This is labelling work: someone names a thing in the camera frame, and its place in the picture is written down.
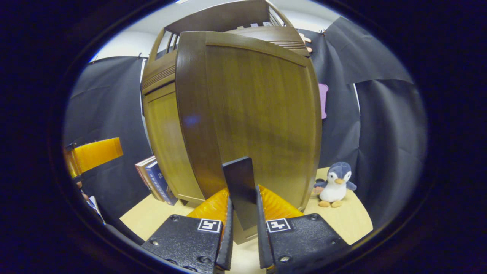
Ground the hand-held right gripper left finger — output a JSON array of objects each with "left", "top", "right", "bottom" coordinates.
[{"left": 142, "top": 186, "right": 234, "bottom": 274}]

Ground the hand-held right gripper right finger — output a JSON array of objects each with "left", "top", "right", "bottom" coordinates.
[{"left": 256, "top": 185, "right": 350, "bottom": 274}]

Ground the black door handle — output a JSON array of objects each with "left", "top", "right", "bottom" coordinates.
[{"left": 223, "top": 157, "right": 259, "bottom": 231}]

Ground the wooden shoe cabinet door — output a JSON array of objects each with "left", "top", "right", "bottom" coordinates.
[
  {"left": 143, "top": 82, "right": 206, "bottom": 204},
  {"left": 176, "top": 31, "right": 323, "bottom": 244}
]

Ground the wooden double-door shoe cabinet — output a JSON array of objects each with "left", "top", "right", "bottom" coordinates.
[{"left": 140, "top": 0, "right": 323, "bottom": 244}]

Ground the blue cover book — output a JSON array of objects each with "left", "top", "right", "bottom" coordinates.
[{"left": 146, "top": 160, "right": 178, "bottom": 206}]

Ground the penguin plush toy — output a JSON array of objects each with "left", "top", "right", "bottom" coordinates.
[{"left": 314, "top": 162, "right": 357, "bottom": 208}]

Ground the black backdrop cloth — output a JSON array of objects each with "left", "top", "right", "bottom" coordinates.
[{"left": 63, "top": 16, "right": 428, "bottom": 229}]

